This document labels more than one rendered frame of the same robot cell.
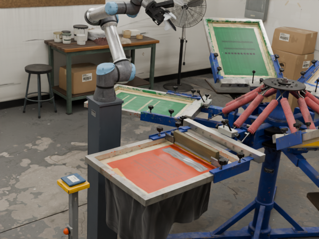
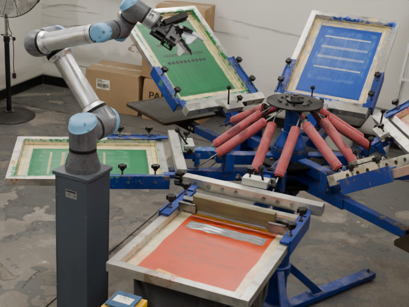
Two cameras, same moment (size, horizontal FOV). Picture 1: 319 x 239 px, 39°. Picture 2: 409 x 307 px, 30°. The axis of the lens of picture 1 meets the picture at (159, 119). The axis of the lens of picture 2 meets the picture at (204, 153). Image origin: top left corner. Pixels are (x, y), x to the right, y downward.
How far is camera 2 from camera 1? 1.34 m
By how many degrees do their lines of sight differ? 26
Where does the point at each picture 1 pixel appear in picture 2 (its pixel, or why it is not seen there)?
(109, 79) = (94, 139)
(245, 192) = not seen: hidden behind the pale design
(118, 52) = (89, 94)
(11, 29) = not seen: outside the picture
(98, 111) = (83, 190)
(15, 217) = not seen: outside the picture
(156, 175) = (218, 265)
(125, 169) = (170, 267)
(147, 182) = (216, 277)
